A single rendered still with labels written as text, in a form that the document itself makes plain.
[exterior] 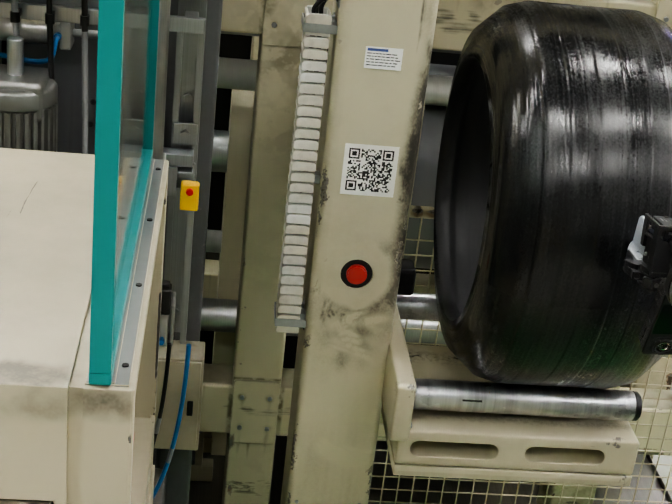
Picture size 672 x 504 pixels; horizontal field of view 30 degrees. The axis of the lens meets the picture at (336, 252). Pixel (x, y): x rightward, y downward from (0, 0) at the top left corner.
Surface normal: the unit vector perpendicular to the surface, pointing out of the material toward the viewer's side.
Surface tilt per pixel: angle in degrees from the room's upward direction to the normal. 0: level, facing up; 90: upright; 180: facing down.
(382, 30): 90
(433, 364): 0
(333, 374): 90
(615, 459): 90
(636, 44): 19
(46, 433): 90
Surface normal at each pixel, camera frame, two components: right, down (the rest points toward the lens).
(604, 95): 0.12, -0.42
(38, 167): 0.11, -0.90
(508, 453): 0.07, 0.43
